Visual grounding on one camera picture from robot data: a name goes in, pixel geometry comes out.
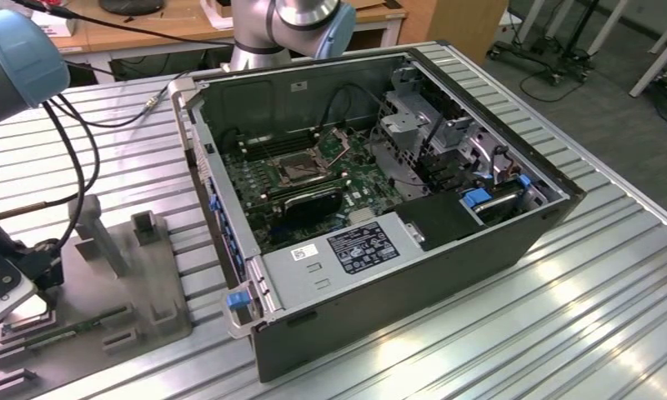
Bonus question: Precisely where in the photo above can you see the CPU socket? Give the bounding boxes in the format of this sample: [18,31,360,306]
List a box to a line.
[276,152,328,188]

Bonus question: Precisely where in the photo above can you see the green motherboard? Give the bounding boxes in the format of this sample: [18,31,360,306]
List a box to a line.
[221,127,407,251]

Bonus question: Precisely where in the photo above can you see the metal socket cover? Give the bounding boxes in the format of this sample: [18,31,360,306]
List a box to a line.
[309,127,352,168]

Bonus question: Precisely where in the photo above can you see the black RAM slots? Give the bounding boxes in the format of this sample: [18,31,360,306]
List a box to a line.
[236,131,315,161]

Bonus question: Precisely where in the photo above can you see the black plastic shroud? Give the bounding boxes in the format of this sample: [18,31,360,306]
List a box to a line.
[396,194,483,252]

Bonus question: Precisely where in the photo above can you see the silver power supply unit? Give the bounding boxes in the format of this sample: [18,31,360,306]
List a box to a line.
[252,212,427,313]

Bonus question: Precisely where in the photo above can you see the silver drive cage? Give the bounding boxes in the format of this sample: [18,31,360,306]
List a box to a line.
[376,66,431,168]

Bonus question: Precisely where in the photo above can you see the open black PC case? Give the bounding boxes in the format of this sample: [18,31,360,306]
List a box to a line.
[167,39,586,383]

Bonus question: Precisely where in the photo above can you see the grey plastic parts rack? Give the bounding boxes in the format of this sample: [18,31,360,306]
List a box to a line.
[0,193,196,398]

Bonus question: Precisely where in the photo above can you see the wooden cabinet panel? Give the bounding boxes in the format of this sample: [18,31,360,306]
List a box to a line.
[427,0,507,64]

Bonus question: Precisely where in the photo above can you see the white cardboard box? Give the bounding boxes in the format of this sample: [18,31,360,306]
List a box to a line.
[199,0,239,31]

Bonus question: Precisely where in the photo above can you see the wooden desk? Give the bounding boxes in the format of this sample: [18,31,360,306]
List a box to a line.
[42,0,411,58]

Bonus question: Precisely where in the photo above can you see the black wheeled stand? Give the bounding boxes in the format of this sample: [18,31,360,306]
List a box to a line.
[487,0,598,87]

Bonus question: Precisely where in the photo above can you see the green RAM stick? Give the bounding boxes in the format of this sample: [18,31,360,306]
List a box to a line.
[25,318,100,346]

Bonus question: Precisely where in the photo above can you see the black round base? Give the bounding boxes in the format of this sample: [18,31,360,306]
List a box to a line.
[99,0,147,14]

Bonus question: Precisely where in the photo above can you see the small white labelled box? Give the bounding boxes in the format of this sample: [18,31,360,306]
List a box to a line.
[36,21,80,38]

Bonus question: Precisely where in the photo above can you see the black looped wire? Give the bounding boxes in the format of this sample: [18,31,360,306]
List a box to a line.
[320,82,380,130]

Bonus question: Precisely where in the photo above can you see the thin cable with silver connector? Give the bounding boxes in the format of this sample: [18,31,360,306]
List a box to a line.
[64,61,195,127]

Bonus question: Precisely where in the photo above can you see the black camera connector block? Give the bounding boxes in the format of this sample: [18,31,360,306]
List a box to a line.
[17,238,66,293]

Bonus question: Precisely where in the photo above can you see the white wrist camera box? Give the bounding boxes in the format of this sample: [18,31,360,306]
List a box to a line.
[0,265,37,323]

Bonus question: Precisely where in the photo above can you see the white table frame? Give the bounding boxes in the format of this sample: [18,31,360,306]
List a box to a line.
[627,0,667,98]

